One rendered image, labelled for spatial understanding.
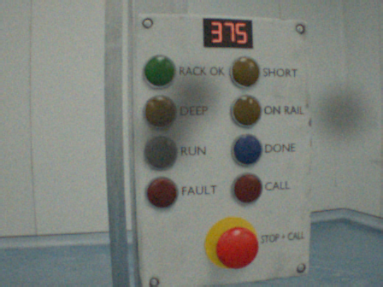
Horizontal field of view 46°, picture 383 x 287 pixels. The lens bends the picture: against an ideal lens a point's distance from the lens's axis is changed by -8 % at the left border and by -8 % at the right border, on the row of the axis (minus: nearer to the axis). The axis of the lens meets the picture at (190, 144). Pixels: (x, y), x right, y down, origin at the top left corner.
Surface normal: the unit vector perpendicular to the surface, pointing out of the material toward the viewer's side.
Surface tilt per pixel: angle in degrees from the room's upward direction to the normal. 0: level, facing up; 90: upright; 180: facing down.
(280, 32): 90
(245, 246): 87
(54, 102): 90
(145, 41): 90
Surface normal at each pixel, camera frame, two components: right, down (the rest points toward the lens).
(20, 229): 0.31, 0.04
